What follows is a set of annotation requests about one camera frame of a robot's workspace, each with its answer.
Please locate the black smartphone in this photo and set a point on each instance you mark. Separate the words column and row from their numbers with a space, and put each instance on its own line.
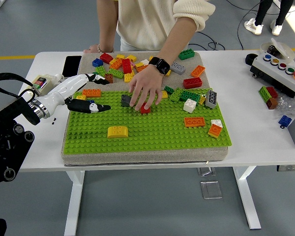
column 72, row 67

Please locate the small white plastic piece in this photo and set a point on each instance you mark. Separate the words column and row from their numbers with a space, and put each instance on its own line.
column 59, row 78

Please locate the green studded baseplate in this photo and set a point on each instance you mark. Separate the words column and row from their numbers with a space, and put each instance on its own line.
column 162, row 140

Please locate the clear plastic wrap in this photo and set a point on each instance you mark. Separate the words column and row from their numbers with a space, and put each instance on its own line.
column 288, row 105

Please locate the lime green long brick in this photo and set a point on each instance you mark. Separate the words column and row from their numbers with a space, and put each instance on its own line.
column 176, row 95
column 116, row 73

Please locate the red square brick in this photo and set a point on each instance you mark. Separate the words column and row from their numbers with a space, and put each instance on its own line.
column 106, row 58
column 146, row 110

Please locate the dark green long brick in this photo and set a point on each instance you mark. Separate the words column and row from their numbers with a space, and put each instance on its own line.
column 186, row 54
column 190, row 96

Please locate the white table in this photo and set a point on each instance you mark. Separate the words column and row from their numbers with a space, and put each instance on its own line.
column 248, row 147

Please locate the black round roll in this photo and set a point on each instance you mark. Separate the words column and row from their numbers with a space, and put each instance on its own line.
column 247, row 61

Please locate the white square brick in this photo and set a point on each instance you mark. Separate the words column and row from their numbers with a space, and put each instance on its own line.
column 144, row 62
column 189, row 106
column 216, row 122

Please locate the person's left hand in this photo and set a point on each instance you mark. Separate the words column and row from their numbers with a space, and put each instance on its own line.
column 147, row 86

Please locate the white control box coloured buttons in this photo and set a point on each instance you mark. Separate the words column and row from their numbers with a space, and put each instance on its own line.
column 275, row 73

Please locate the white round lidded container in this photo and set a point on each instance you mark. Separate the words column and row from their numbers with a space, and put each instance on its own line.
column 286, row 51

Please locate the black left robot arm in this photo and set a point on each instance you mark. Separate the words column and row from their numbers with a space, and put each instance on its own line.
column 5, row 137

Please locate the table control panel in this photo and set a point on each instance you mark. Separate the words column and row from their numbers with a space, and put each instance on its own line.
column 290, row 168

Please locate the red long brick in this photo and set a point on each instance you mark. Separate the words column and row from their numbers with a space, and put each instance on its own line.
column 126, row 66
column 192, row 83
column 272, row 92

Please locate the dark green square brick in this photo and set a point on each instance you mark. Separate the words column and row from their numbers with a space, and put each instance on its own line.
column 168, row 90

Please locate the brown square brick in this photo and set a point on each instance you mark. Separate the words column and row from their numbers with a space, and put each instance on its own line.
column 272, row 103
column 110, row 78

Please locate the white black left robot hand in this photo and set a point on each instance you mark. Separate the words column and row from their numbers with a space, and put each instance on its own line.
column 64, row 89

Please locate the person's right hand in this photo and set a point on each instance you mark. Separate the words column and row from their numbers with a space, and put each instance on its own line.
column 92, row 50

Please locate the clear floor plate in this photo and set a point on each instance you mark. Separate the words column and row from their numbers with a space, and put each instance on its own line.
column 211, row 189
column 206, row 171

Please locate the blue square brick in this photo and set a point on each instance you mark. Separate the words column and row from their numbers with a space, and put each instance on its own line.
column 91, row 101
column 97, row 62

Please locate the person's left forearm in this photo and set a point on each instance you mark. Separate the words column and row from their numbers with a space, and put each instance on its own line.
column 174, row 41

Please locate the beige red-green switch box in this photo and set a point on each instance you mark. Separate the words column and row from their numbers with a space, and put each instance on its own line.
column 40, row 82

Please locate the yellow curved brick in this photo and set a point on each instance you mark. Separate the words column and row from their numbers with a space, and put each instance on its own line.
column 117, row 132

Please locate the grey sloped brick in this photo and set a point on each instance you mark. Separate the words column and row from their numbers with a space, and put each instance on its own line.
column 125, row 101

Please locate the orange brick on yellow plate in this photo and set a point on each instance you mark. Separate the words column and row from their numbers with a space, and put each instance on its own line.
column 214, row 131

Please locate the orange long brick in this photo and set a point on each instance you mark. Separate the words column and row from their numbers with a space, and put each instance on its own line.
column 197, row 71
column 91, row 93
column 140, row 68
column 116, row 64
column 194, row 122

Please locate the grey cushion mat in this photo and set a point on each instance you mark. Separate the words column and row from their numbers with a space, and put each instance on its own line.
column 142, row 158

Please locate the yellow square brick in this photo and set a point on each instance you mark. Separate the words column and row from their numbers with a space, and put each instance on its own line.
column 128, row 77
column 132, row 58
column 151, row 58
column 202, row 100
column 80, row 97
column 168, row 73
column 165, row 95
column 138, row 65
column 120, row 56

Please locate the person's right forearm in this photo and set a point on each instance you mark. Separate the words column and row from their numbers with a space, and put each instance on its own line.
column 105, row 24

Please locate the black wristwatch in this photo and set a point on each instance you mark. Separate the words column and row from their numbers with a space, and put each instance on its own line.
column 161, row 65

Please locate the grey long brick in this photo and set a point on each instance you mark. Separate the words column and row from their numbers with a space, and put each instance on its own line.
column 211, row 99
column 179, row 68

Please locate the person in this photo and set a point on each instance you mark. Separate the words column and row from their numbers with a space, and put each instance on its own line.
column 142, row 24
column 261, row 12

